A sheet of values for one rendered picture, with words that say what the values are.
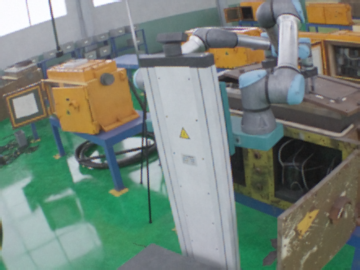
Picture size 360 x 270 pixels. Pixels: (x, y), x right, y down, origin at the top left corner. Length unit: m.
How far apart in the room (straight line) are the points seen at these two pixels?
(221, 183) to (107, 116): 3.01
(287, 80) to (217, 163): 0.43
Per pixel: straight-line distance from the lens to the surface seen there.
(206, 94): 1.39
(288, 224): 1.40
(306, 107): 2.03
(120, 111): 4.49
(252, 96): 1.43
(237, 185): 2.57
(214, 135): 1.44
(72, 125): 4.51
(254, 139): 1.47
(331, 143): 1.93
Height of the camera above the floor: 2.03
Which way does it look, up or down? 22 degrees down
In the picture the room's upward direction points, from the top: 11 degrees counter-clockwise
